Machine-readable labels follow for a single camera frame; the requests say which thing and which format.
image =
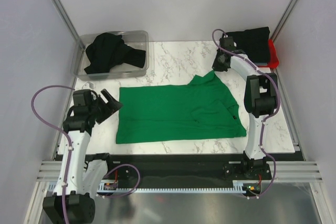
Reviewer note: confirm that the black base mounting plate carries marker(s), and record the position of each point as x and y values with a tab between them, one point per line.
183	170

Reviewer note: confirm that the right aluminium frame post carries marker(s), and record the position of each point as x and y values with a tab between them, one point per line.
284	18

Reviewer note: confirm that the folded black t shirt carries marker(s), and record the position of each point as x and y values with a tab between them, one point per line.
254	42

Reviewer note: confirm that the clear plastic bin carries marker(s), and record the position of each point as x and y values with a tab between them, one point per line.
138	39

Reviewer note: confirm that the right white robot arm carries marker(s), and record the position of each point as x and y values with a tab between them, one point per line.
261	98

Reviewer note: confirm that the crumpled black t shirt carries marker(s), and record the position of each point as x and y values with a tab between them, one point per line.
109	50

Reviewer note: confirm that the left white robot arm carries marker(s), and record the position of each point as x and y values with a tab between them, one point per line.
72	199

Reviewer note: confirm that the aluminium frame post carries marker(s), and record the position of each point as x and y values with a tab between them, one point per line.
284	18
65	17

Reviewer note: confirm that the white slotted cable duct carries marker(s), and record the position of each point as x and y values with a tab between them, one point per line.
237	187

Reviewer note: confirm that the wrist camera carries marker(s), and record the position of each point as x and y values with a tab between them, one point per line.
84	97
229	44

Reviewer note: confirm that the left aluminium frame post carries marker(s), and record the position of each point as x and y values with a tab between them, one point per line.
65	17

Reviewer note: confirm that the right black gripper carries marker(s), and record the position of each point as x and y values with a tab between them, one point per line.
216	66

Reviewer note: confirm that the folded red t shirt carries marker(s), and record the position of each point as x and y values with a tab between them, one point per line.
274	61

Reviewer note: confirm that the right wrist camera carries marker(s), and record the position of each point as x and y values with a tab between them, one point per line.
229	44

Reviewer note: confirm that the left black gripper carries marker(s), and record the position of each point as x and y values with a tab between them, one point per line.
110	107

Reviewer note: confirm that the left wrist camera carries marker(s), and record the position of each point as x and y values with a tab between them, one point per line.
84	97

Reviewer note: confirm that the green t shirt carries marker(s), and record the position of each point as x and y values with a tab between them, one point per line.
200	110

